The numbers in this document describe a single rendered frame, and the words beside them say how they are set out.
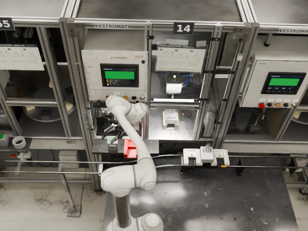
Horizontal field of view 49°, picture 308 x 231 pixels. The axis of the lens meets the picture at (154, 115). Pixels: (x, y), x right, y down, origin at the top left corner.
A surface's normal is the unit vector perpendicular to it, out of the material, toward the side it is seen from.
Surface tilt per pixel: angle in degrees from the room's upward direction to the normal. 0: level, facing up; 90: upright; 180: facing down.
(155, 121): 0
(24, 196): 0
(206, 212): 0
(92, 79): 90
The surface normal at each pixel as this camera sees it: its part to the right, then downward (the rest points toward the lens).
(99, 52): 0.00, 0.76
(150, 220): 0.14, -0.67
